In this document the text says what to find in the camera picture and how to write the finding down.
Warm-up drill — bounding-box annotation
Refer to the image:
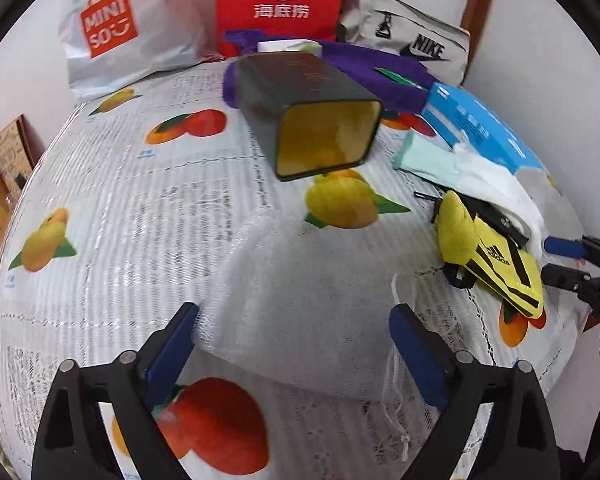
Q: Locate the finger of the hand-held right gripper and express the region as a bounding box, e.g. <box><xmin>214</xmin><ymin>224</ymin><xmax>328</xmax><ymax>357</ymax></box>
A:
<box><xmin>544</xmin><ymin>234</ymin><xmax>600</xmax><ymax>267</ymax></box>
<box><xmin>540</xmin><ymin>265</ymin><xmax>595</xmax><ymax>294</ymax></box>

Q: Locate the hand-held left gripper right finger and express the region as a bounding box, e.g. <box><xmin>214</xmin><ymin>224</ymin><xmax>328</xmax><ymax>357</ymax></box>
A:
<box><xmin>387</xmin><ymin>302</ymin><xmax>561</xmax><ymax>480</ymax></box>

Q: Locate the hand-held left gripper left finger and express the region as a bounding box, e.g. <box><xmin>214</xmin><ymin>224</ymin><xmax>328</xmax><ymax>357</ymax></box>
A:
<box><xmin>32</xmin><ymin>302</ymin><xmax>201</xmax><ymax>480</ymax></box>

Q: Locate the yellow black Adidas shoe bag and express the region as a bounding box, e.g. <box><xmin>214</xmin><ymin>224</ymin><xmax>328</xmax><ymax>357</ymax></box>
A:
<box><xmin>437</xmin><ymin>190</ymin><xmax>546</xmax><ymax>321</ymax></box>

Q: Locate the white mesh bag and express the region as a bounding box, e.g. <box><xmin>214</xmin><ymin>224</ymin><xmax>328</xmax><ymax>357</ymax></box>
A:
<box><xmin>192</xmin><ymin>210</ymin><xmax>446</xmax><ymax>461</ymax></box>

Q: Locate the white glove with mint cuff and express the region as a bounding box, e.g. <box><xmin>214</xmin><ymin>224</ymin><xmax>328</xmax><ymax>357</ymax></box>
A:
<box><xmin>391</xmin><ymin>132</ymin><xmax>545</xmax><ymax>261</ymax></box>

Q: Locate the person's dark clothing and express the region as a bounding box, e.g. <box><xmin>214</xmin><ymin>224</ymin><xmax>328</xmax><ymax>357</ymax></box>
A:
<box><xmin>555</xmin><ymin>370</ymin><xmax>600</xmax><ymax>480</ymax></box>

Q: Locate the blue tissue pack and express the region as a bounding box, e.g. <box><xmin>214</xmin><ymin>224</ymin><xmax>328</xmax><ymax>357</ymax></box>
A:
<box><xmin>422</xmin><ymin>82</ymin><xmax>548</xmax><ymax>175</ymax></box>

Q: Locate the brown patterned box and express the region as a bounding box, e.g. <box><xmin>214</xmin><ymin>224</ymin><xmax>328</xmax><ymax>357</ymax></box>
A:
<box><xmin>0</xmin><ymin>115</ymin><xmax>46</xmax><ymax>221</ymax></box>

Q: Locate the purple towel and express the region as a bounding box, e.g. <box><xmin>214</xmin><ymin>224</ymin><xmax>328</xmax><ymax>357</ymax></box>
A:
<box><xmin>222</xmin><ymin>29</ymin><xmax>438</xmax><ymax>113</ymax></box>

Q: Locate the grey waist bag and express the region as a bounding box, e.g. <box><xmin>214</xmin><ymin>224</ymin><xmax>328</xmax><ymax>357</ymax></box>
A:
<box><xmin>336</xmin><ymin>0</ymin><xmax>472</xmax><ymax>87</ymax></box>

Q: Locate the dark green tin box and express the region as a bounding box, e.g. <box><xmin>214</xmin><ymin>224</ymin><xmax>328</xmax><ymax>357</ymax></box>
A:
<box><xmin>235</xmin><ymin>52</ymin><xmax>383</xmax><ymax>182</ymax></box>

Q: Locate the white sponge block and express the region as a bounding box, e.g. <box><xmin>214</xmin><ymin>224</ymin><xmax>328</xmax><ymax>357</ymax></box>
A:
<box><xmin>256</xmin><ymin>39</ymin><xmax>306</xmax><ymax>55</ymax></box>

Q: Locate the white plastic shopping bag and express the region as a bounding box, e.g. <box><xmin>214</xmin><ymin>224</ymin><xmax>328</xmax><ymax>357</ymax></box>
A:
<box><xmin>57</xmin><ymin>0</ymin><xmax>216</xmax><ymax>101</ymax></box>

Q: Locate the red paper bag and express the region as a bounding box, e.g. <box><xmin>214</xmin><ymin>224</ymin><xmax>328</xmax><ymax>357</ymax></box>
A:
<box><xmin>214</xmin><ymin>0</ymin><xmax>347</xmax><ymax>58</ymax></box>

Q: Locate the black perforated strap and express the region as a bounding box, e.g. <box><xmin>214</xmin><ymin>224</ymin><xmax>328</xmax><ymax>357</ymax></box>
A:
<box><xmin>427</xmin><ymin>190</ymin><xmax>531</xmax><ymax>248</ymax></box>

